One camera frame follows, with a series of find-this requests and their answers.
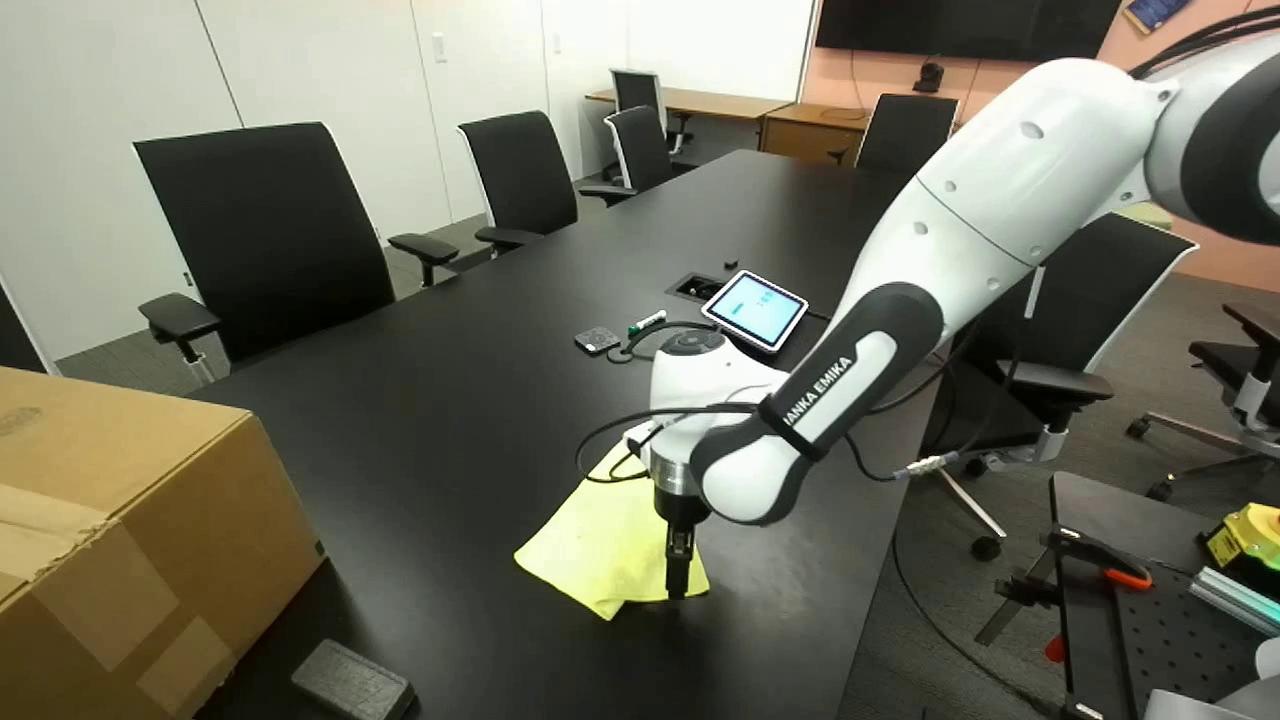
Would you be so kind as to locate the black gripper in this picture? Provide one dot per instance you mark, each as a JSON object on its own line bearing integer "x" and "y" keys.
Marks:
{"x": 681, "y": 513}

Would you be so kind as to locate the yellow towel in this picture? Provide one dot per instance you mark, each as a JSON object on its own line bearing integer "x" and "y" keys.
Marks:
{"x": 600, "y": 547}

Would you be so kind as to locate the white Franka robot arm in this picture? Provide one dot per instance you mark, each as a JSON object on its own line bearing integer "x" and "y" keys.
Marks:
{"x": 1013, "y": 174}

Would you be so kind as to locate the black smartphone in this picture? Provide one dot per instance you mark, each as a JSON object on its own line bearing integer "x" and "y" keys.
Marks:
{"x": 596, "y": 341}

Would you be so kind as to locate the grey pen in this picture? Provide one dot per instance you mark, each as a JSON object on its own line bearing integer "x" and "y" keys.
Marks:
{"x": 650, "y": 322}

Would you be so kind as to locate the white rimmed tablet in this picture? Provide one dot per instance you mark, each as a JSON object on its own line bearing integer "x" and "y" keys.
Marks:
{"x": 752, "y": 310}

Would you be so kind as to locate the wooden sideboard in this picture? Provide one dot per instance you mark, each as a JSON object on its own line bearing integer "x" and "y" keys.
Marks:
{"x": 814, "y": 131}

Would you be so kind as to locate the wooden desk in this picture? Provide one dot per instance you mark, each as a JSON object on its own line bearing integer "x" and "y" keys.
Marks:
{"x": 705, "y": 104}

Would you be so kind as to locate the black perforated breadboard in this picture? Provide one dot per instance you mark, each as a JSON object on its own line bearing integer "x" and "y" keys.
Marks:
{"x": 1175, "y": 643}

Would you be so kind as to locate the large black office chair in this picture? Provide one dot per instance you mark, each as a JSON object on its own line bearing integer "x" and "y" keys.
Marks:
{"x": 264, "y": 224}

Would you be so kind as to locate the small black device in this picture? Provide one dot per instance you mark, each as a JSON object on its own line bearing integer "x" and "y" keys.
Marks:
{"x": 929, "y": 76}

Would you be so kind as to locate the light teal bar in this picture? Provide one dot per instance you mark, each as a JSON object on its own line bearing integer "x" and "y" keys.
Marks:
{"x": 1233, "y": 601}

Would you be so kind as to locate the large cardboard box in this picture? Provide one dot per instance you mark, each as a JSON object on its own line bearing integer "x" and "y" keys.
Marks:
{"x": 122, "y": 533}

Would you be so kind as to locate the yellow object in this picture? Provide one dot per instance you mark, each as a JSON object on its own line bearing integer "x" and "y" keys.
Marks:
{"x": 1251, "y": 533}

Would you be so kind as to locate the black chair with white frame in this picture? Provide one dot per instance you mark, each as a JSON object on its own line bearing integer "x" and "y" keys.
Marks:
{"x": 1120, "y": 312}

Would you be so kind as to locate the white wall switch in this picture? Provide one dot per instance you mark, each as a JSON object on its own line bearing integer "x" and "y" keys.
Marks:
{"x": 437, "y": 49}

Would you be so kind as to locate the black wall television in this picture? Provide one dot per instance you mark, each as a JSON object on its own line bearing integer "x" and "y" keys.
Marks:
{"x": 961, "y": 26}

